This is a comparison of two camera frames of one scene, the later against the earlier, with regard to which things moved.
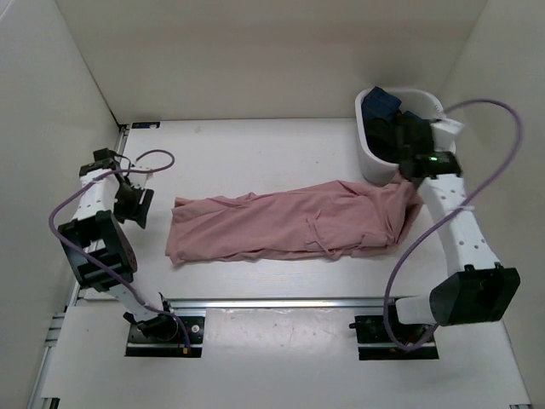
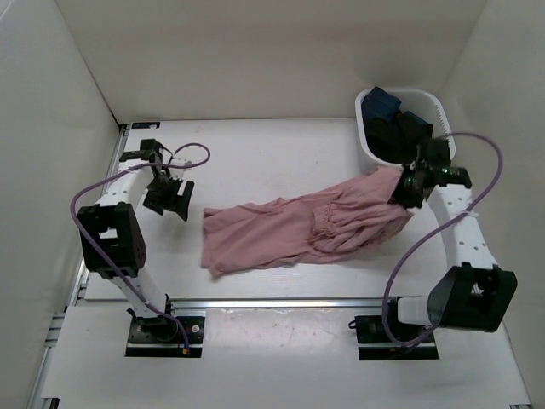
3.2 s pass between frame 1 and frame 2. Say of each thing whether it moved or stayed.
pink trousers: moved
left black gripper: moved
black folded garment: stayed
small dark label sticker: stayed
